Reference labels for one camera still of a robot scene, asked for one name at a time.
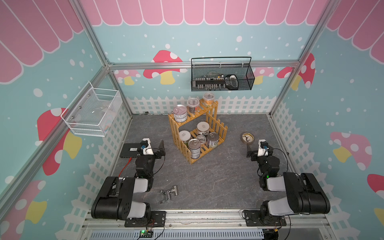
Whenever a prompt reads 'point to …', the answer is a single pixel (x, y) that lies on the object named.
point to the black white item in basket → (231, 82)
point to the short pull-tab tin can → (212, 140)
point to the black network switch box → (130, 150)
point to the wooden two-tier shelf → (201, 132)
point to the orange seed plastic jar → (208, 98)
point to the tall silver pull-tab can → (194, 146)
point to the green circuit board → (146, 233)
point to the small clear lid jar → (202, 138)
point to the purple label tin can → (180, 111)
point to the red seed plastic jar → (192, 103)
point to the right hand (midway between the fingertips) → (256, 142)
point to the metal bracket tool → (167, 193)
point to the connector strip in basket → (208, 85)
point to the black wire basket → (222, 74)
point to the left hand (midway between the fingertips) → (156, 142)
